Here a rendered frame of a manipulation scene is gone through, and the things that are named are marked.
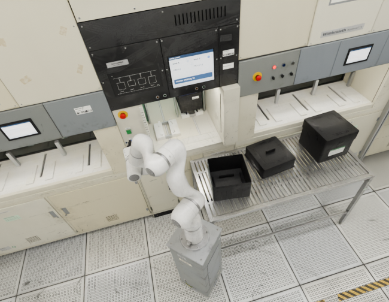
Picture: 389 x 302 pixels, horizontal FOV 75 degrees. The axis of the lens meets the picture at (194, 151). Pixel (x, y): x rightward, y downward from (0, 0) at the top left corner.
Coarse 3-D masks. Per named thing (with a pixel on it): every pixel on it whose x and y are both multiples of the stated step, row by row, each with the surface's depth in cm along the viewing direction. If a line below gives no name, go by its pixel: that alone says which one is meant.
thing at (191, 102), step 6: (180, 96) 223; (186, 96) 225; (192, 96) 227; (198, 96) 228; (180, 102) 228; (186, 102) 229; (192, 102) 231; (198, 102) 233; (180, 108) 232; (186, 108) 234; (192, 108) 236; (198, 108) 237
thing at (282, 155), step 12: (252, 144) 211; (264, 144) 210; (276, 144) 208; (252, 156) 204; (264, 156) 201; (276, 156) 200; (288, 156) 199; (264, 168) 193; (276, 168) 196; (288, 168) 202
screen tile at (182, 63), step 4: (180, 60) 156; (184, 60) 157; (172, 64) 157; (176, 64) 157; (180, 64) 158; (184, 64) 159; (188, 64) 159; (172, 68) 159; (188, 68) 161; (176, 72) 161; (180, 72) 162; (184, 72) 162; (188, 72) 163; (176, 76) 163; (180, 76) 164
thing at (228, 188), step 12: (228, 156) 196; (240, 156) 197; (216, 168) 204; (228, 168) 206; (240, 168) 206; (216, 180) 200; (228, 180) 199; (240, 180) 198; (216, 192) 180; (228, 192) 182; (240, 192) 184
